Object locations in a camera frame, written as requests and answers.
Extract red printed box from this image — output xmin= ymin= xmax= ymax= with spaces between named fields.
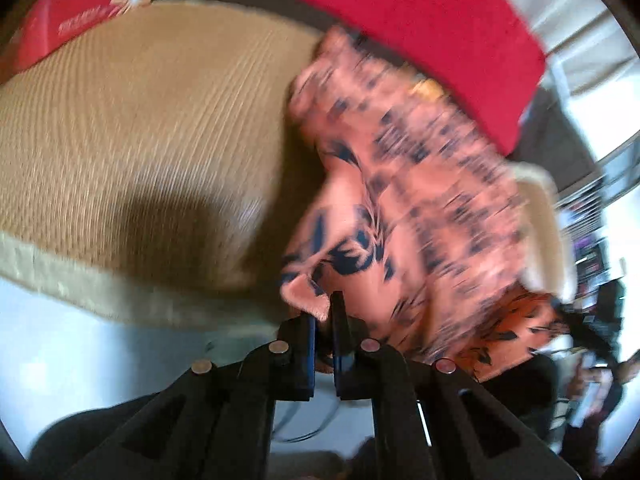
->
xmin=12 ymin=0 xmax=161 ymax=73

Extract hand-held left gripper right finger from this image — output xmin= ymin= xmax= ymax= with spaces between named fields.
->
xmin=330 ymin=291 xmax=581 ymax=480

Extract tan woven sofa mat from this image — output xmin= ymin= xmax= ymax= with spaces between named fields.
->
xmin=0 ymin=0 xmax=331 ymax=333

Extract grey cable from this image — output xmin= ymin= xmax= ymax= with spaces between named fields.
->
xmin=272 ymin=392 xmax=342 ymax=443

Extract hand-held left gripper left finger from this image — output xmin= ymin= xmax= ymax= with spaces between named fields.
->
xmin=65 ymin=313 xmax=318 ymax=480

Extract red blanket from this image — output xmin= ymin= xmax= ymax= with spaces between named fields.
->
xmin=281 ymin=0 xmax=548 ymax=156

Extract orange floral garment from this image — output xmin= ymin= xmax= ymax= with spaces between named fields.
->
xmin=277 ymin=25 xmax=571 ymax=383

